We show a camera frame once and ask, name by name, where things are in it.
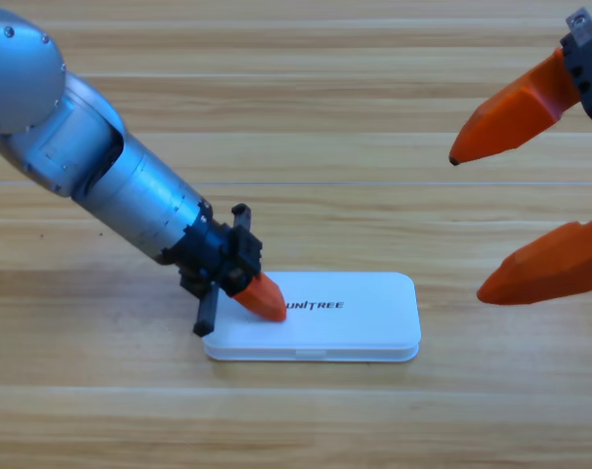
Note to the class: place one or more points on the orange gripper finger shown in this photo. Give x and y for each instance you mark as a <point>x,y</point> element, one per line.
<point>555,266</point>

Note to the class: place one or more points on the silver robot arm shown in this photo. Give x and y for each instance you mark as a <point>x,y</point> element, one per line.
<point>130,195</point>

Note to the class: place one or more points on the white Unitree pencil case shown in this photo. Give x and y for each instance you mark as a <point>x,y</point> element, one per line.
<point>354,312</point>

